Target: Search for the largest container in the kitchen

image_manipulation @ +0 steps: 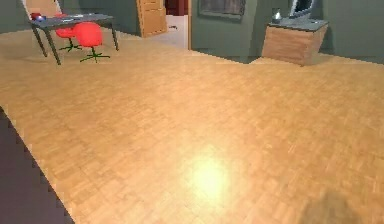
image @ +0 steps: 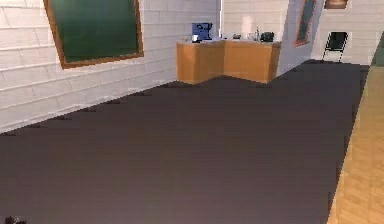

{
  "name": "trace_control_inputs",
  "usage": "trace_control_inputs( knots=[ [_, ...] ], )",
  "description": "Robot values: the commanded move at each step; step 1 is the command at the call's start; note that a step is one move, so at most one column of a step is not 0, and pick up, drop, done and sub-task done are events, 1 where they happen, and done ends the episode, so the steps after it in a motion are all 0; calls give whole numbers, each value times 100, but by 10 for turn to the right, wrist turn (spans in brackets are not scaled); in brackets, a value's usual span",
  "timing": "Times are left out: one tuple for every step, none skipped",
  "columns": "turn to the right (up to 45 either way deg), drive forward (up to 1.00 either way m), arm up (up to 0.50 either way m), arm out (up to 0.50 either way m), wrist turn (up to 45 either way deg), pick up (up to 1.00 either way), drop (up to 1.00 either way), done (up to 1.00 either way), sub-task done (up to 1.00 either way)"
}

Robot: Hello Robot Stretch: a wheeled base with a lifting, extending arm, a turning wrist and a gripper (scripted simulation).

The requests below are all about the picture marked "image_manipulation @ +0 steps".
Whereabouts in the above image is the red swivel chair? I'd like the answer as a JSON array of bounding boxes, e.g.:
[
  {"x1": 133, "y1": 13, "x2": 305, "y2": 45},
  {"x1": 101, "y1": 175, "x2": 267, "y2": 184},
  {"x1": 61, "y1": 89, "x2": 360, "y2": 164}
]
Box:
[
  {"x1": 54, "y1": 13, "x2": 83, "y2": 53},
  {"x1": 72, "y1": 21, "x2": 111, "y2": 64}
]

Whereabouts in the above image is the wooden cabinet with grey top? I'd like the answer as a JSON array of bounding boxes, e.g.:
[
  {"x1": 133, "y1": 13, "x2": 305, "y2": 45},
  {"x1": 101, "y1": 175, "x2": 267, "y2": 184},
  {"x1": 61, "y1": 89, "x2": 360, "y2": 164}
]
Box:
[{"x1": 261, "y1": 17, "x2": 330, "y2": 67}]

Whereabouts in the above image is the small grey vase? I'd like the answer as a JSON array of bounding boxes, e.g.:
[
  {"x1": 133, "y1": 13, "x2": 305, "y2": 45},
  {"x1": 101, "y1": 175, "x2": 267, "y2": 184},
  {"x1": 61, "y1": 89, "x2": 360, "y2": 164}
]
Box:
[{"x1": 271, "y1": 8, "x2": 283, "y2": 25}]

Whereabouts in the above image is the grey table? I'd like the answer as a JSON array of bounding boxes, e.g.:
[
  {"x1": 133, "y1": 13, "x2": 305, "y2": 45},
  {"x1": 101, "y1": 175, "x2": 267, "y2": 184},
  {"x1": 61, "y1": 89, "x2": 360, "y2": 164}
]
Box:
[{"x1": 27, "y1": 13, "x2": 120, "y2": 66}]

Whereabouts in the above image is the framed wall picture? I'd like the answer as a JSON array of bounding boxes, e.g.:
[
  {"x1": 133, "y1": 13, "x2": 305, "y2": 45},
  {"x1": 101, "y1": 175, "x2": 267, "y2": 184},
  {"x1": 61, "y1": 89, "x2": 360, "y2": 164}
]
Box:
[{"x1": 198, "y1": 0, "x2": 247, "y2": 24}]

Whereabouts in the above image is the red and blue bowl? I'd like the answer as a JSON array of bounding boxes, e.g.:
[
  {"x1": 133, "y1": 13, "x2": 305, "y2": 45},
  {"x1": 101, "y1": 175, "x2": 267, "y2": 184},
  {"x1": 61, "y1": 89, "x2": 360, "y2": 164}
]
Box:
[{"x1": 30, "y1": 12, "x2": 47, "y2": 23}]

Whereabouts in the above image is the wooden room door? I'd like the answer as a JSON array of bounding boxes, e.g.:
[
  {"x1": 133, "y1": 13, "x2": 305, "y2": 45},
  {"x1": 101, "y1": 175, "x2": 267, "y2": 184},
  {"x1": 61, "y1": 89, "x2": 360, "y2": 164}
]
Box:
[{"x1": 135, "y1": 0, "x2": 168, "y2": 38}]

